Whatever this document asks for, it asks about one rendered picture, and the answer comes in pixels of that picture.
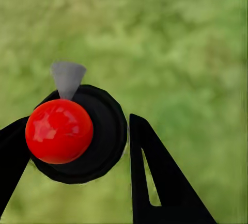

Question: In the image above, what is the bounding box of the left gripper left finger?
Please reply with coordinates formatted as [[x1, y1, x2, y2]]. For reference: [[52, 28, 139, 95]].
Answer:
[[0, 116, 30, 217]]

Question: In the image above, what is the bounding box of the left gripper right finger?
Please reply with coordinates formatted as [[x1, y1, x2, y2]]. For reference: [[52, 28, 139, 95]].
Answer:
[[128, 114, 217, 224]]

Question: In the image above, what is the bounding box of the pesticide atomizer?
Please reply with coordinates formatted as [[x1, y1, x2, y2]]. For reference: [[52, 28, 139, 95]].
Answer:
[[25, 61, 129, 184]]

